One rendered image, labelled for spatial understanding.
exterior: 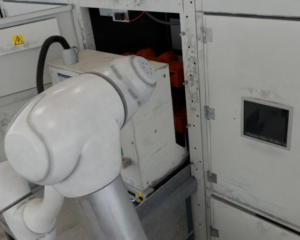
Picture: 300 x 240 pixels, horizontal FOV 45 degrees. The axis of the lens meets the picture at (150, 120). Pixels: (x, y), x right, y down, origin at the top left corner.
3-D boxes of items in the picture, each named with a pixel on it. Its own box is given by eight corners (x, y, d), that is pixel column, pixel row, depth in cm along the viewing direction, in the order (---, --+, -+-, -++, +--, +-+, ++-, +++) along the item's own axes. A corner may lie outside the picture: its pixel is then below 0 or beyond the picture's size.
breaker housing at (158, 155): (144, 195, 145) (127, 83, 122) (70, 157, 176) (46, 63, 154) (214, 138, 176) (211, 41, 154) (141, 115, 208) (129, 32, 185)
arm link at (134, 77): (90, 77, 83) (51, 98, 73) (141, 32, 73) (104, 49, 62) (124, 123, 85) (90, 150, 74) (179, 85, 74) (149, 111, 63)
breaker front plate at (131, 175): (141, 195, 145) (124, 85, 123) (69, 158, 175) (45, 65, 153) (143, 194, 145) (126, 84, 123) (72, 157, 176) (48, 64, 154)
